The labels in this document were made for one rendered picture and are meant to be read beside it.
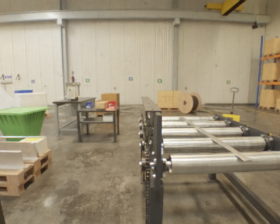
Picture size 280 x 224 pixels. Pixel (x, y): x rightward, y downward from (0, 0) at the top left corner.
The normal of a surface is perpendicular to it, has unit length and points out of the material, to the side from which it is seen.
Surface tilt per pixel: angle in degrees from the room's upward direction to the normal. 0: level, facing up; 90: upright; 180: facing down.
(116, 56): 90
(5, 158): 90
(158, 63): 90
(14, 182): 90
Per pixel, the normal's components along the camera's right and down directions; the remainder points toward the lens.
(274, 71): 0.01, 0.16
